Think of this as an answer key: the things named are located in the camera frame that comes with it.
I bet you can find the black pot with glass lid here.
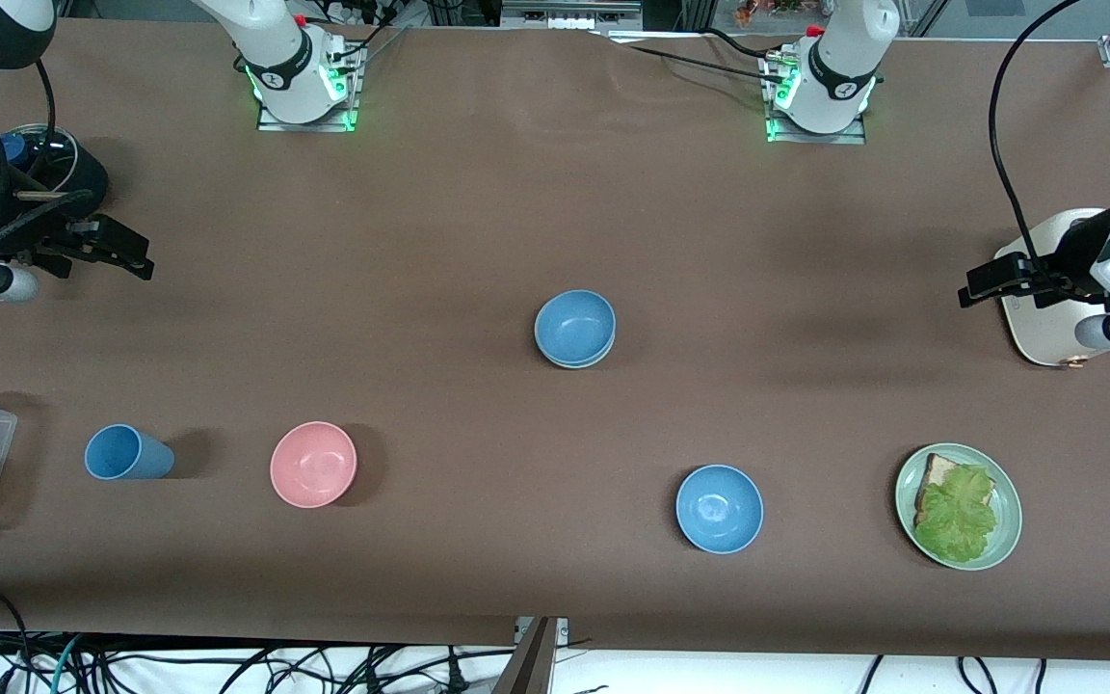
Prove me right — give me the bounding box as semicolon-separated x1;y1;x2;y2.
0;123;111;208

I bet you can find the cream white toaster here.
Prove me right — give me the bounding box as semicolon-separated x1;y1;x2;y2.
993;207;1110;369

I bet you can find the blue bowl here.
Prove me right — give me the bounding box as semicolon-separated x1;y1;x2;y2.
534;289;617;365
675;465;764;555

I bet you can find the pink bowl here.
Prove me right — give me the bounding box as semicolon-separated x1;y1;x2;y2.
270;421;358;509

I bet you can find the brown table cloth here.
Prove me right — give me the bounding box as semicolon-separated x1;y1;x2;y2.
0;17;1110;664

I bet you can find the pale green bowl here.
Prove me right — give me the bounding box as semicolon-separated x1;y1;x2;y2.
539;339;616;371

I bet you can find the bread slice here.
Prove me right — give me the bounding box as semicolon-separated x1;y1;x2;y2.
914;453;997;526

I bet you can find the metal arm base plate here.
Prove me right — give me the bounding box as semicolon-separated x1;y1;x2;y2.
258;58;360;133
765;58;867;146

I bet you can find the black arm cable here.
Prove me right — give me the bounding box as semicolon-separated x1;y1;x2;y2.
989;0;1084;279
0;60;98;271

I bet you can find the blue plastic cup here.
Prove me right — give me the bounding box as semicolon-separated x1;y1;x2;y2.
84;424;175;481

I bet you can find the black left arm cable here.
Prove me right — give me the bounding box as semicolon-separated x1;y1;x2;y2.
989;0;1084;279

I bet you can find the green lettuce leaf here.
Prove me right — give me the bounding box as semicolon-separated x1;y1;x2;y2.
913;465;999;565

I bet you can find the teal cable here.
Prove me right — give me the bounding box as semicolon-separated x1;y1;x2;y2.
49;634;86;694

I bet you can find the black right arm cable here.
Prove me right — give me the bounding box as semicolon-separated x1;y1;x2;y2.
0;60;98;271

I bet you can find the pale green plate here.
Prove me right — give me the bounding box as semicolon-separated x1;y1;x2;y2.
895;443;1023;572

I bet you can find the metal table bracket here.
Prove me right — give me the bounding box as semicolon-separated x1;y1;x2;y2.
492;617;570;694

